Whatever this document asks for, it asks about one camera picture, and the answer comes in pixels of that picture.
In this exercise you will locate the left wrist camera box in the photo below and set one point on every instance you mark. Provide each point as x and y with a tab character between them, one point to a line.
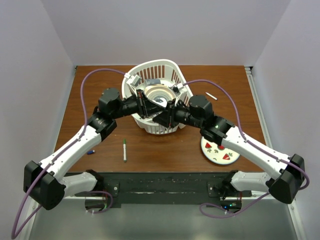
132	81

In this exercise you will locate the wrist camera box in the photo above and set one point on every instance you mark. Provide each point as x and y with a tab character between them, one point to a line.
179	90
132	81

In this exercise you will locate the blue pen cap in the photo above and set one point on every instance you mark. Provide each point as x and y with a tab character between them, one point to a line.
90	152

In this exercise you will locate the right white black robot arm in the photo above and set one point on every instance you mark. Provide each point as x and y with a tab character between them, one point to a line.
283	175

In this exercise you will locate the white plastic dish basket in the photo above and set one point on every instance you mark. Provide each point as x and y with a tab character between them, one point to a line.
166	70

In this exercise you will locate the watermelon pattern plate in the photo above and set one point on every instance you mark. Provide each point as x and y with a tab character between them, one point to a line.
218	154

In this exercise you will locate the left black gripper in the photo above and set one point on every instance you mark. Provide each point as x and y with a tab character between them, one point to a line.
146	108

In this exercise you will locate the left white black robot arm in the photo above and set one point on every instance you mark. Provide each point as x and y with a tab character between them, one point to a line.
46	183

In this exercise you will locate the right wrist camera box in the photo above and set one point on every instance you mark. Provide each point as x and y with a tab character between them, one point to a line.
179	90

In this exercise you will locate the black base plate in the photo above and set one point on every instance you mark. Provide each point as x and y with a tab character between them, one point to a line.
165	188

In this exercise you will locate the tan rimmed plate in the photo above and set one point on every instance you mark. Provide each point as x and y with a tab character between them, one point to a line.
159	94

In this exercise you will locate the aluminium rail frame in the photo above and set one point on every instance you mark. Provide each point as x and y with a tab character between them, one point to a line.
261	117

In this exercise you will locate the small white pen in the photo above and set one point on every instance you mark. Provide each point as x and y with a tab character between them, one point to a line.
210	95

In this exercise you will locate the white marker pen green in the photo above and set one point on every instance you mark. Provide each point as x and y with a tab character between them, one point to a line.
124	152

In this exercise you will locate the grey object in basket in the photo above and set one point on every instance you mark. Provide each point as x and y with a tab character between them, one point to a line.
153	81

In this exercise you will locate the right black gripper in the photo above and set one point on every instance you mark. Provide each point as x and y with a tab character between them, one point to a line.
163	118

